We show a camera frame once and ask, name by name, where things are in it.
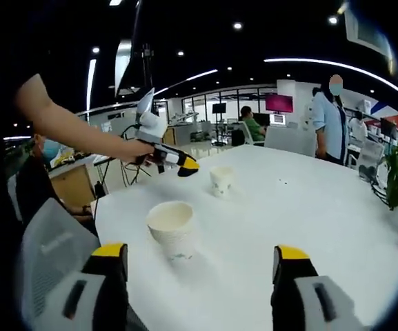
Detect white light panel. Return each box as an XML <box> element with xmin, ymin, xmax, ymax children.
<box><xmin>115</xmin><ymin>39</ymin><xmax>132</xmax><ymax>96</ymax></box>

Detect white table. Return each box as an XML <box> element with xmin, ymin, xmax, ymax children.
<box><xmin>94</xmin><ymin>144</ymin><xmax>398</xmax><ymax>331</ymax></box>

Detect small wooden cabinet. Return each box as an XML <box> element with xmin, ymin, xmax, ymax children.
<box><xmin>163</xmin><ymin>126</ymin><xmax>177</xmax><ymax>145</ymax></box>

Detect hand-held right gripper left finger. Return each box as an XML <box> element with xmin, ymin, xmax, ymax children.
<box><xmin>34</xmin><ymin>242</ymin><xmax>130</xmax><ymax>331</ymax></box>

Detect black monitor on stand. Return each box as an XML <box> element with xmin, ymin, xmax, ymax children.
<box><xmin>212</xmin><ymin>102</ymin><xmax>228</xmax><ymax>146</ymax></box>

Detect black tripod stand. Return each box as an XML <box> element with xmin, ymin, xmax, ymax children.
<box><xmin>135</xmin><ymin>0</ymin><xmax>158</xmax><ymax>118</ymax></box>

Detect wall shelf with boxes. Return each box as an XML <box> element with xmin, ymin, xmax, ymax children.
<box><xmin>343</xmin><ymin>103</ymin><xmax>382</xmax><ymax>132</ymax></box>

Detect black table cable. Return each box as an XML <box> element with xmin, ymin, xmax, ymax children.
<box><xmin>369</xmin><ymin>175</ymin><xmax>391</xmax><ymax>204</ymax></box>

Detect grey mesh office chair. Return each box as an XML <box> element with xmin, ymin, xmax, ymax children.
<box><xmin>21</xmin><ymin>197</ymin><xmax>151</xmax><ymax>331</ymax></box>

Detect round ceiling spotlights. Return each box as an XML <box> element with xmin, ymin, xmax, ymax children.
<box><xmin>93</xmin><ymin>17</ymin><xmax>337</xmax><ymax>80</ymax></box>

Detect wide grey office chair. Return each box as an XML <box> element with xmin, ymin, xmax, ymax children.
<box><xmin>263</xmin><ymin>126</ymin><xmax>317</xmax><ymax>158</ymax></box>

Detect black desk monitor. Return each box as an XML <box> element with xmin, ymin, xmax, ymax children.
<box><xmin>379</xmin><ymin>117</ymin><xmax>398</xmax><ymax>139</ymax></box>

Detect magenta wall screen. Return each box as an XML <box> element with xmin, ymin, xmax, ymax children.
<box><xmin>265</xmin><ymin>94</ymin><xmax>294</xmax><ymax>114</ymax></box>

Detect straight ceiling light strip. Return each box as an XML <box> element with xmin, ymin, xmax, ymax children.
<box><xmin>86</xmin><ymin>58</ymin><xmax>97</xmax><ymax>111</ymax></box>
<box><xmin>153</xmin><ymin>68</ymin><xmax>219</xmax><ymax>96</ymax></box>

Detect brown wooden desk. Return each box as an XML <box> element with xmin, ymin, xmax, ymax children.
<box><xmin>48</xmin><ymin>161</ymin><xmax>98</xmax><ymax>208</ymax></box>

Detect white office chair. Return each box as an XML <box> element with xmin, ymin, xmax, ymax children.
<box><xmin>238</xmin><ymin>120</ymin><xmax>255</xmax><ymax>146</ymax></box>
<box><xmin>357</xmin><ymin>139</ymin><xmax>386</xmax><ymax>173</ymax></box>

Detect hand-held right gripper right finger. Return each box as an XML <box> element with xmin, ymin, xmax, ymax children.
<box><xmin>270</xmin><ymin>244</ymin><xmax>365</xmax><ymax>331</ymax></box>

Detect ceiling air vent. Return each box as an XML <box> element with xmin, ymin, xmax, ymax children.
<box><xmin>344</xmin><ymin>0</ymin><xmax>392</xmax><ymax>56</ymax></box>

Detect long curved light strip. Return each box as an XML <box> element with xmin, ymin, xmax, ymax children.
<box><xmin>263</xmin><ymin>57</ymin><xmax>398</xmax><ymax>104</ymax></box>

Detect person's left hand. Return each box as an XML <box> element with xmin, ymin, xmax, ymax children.
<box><xmin>119</xmin><ymin>140</ymin><xmax>155</xmax><ymax>167</ymax></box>

